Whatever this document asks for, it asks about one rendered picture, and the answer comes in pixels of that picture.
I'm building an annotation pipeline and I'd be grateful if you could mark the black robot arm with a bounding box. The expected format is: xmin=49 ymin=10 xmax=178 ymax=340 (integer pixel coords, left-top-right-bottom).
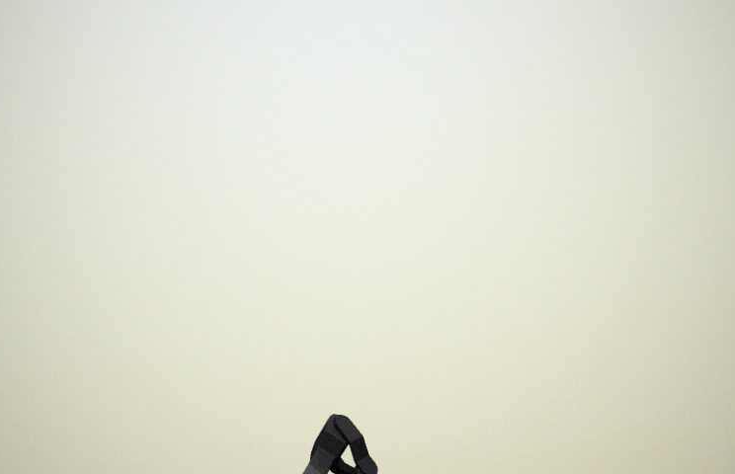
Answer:
xmin=302 ymin=414 xmax=378 ymax=474

